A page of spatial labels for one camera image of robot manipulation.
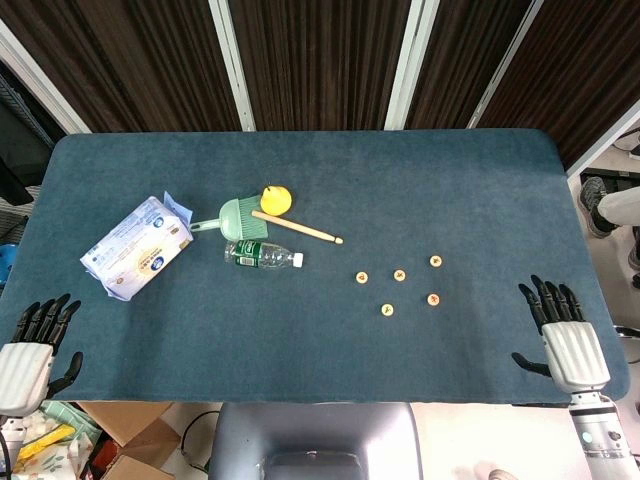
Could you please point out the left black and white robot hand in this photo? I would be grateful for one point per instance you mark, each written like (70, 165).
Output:
(25, 370)

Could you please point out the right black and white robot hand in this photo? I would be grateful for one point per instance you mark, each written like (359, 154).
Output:
(575, 355)

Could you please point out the wooden token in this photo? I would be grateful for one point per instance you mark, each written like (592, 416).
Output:
(433, 299)
(399, 275)
(435, 260)
(361, 277)
(387, 310)

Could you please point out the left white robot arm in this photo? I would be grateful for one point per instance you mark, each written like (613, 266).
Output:
(10, 427)

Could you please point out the green hand brush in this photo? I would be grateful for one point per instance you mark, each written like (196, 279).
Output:
(232, 217)

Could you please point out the bag of white cotton balls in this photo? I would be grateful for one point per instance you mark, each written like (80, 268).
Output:
(37, 425)

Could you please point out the chrome chair leg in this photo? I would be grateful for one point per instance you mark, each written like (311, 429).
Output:
(630, 331)

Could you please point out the green patterned package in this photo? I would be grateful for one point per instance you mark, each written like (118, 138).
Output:
(70, 415)

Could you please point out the yellow packet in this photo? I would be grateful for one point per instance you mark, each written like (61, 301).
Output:
(42, 445)

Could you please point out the floral tissue pack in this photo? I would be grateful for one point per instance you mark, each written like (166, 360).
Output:
(70, 460)

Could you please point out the blue plastic object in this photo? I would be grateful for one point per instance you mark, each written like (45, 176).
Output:
(6, 262)

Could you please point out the grey sneaker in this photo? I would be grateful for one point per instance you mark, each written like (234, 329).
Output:
(635, 260)
(592, 200)

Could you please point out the brown cardboard box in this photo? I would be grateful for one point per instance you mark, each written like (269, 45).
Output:
(135, 425)
(135, 470)

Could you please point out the person leg in light trousers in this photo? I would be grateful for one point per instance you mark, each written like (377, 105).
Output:
(622, 205)

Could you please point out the white and blue tissue pack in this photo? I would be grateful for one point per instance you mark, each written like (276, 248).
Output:
(135, 245)

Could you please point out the blue table cloth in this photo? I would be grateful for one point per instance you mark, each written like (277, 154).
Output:
(320, 325)

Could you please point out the clear plastic water bottle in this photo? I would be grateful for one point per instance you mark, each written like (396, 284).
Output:
(260, 255)

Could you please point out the grey robot torso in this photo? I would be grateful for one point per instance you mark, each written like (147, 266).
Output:
(310, 435)

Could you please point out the yellow ball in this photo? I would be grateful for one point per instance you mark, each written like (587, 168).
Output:
(275, 200)

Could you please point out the wooden stick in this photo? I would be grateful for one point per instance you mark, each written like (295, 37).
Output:
(300, 227)

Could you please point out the white partition post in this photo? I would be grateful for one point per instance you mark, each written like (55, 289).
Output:
(411, 65)
(605, 144)
(233, 65)
(45, 92)
(502, 65)

